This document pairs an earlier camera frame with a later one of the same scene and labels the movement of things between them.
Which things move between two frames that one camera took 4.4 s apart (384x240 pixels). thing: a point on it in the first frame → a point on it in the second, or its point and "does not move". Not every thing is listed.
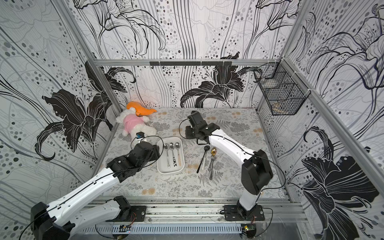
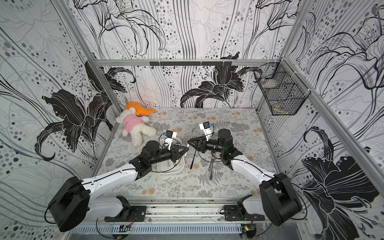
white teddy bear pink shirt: [133, 123] does not move
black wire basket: [284, 92] does not move
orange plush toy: [140, 110] does not move
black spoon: [206, 148] → [191, 167]
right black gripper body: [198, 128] → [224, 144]
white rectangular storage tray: [171, 160] does not move
